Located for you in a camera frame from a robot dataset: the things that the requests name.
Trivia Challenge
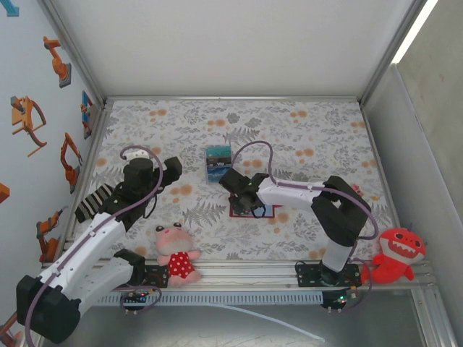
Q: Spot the red leather card holder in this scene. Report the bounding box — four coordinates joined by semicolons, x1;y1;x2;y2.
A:
229;194;285;220

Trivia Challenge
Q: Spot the blue wave-print credit card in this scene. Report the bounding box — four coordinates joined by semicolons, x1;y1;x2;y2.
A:
206;166;232;181

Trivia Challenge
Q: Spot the black and white striped sock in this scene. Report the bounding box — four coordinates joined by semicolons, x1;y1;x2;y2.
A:
74;182;116;223

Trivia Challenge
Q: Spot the floral table mat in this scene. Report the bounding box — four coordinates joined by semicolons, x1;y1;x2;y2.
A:
70;99;399;261

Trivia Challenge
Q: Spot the pink plush toy, dotted dress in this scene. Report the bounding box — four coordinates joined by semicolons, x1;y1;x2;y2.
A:
154;222;203;288

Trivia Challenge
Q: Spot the blue and orange sticker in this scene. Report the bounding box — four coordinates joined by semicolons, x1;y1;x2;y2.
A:
80;90;94;140

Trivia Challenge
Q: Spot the thin white tube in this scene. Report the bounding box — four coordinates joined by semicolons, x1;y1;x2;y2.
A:
213;303;326;343

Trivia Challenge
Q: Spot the orange gripper claw sticker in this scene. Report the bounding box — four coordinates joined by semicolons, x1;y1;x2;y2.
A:
9;95;48;158

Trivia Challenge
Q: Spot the red shark plush toy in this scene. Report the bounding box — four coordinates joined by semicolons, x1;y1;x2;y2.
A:
360;223;428;285

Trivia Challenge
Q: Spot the white light strip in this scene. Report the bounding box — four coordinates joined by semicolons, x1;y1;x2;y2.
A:
390;0;438;66

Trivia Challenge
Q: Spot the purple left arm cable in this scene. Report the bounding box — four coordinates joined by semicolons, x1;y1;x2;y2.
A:
23;145;163;347

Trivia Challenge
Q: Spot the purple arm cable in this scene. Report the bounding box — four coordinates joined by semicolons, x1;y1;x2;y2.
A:
231;140;380;314
23;145;163;347

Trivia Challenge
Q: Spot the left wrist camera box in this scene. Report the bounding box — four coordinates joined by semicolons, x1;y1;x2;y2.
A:
122;150;149;162

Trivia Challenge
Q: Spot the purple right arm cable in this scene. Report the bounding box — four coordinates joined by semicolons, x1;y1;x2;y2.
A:
231;140;380;314

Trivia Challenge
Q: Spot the aluminium frame profile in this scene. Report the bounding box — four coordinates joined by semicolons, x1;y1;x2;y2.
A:
38;0;108;106
103;95;363;104
360;0;430;108
59;103;115;261

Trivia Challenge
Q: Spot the wide aluminium frame rail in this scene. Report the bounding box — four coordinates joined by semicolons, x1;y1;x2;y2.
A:
34;259;438;292

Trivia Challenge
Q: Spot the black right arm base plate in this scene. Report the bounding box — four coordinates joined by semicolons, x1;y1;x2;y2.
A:
296;262;362;288

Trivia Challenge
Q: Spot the white slotted cable duct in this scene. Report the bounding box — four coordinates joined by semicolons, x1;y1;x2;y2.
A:
97;292;324;305

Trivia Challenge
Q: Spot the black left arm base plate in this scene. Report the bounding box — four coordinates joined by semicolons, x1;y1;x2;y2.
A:
140;265;169;289

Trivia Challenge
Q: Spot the blue wall sticker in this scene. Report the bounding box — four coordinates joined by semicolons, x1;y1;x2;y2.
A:
0;0;21;17

